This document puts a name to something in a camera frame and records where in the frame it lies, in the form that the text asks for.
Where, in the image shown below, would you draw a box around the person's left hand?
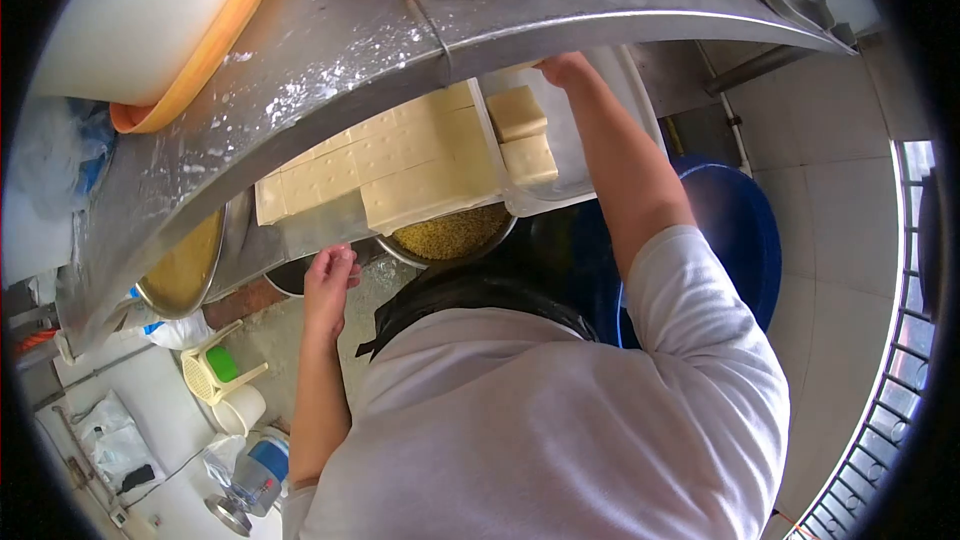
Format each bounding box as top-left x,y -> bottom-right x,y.
303,243 -> 363,340

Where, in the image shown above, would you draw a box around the person's right hand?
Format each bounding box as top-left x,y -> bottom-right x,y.
533,51 -> 601,91

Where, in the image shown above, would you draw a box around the person's right fingers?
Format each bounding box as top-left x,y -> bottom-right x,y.
533,54 -> 573,88

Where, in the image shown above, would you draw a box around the person's left fingers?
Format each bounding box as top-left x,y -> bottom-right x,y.
309,243 -> 359,273

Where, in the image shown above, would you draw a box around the dark round pot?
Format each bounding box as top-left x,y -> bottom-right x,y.
263,255 -> 313,299

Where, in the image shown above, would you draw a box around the single tofu block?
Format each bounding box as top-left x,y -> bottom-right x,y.
485,84 -> 549,144
499,132 -> 561,188

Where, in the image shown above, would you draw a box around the white plastic tray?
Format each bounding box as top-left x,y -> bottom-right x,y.
477,44 -> 669,219

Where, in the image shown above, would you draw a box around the metal bowl of yellow beans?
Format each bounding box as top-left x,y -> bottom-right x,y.
374,201 -> 519,272

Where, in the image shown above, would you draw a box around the slab of cut tofu blocks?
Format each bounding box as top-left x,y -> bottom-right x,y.
254,78 -> 505,237

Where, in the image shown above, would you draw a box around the metal basin of yellow liquid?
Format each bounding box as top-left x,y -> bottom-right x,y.
135,207 -> 228,321

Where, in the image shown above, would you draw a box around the white plastic bucket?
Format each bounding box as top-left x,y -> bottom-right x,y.
210,383 -> 268,438

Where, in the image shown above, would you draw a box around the white sack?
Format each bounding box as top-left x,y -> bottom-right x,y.
118,298 -> 217,351

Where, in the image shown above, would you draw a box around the cream plastic stool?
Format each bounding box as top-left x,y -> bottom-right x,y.
179,318 -> 270,407

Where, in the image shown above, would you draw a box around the stainless steel work table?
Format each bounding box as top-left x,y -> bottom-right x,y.
56,0 -> 860,357

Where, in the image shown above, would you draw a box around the grey metal pipe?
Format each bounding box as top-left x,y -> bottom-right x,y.
703,43 -> 815,97

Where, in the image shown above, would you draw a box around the blue and steel blender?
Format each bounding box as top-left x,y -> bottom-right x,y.
204,433 -> 291,538

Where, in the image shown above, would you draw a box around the person's body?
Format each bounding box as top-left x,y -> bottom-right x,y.
281,225 -> 792,540

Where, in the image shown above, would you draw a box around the blue plastic barrel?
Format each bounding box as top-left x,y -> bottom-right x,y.
577,156 -> 783,351

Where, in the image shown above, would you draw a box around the clear plastic bags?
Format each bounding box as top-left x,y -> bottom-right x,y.
73,388 -> 168,490

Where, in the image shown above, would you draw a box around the white tub with orange rim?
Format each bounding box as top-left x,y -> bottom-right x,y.
30,0 -> 285,135

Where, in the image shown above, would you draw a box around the metal window grille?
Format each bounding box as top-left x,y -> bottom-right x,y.
783,138 -> 940,540

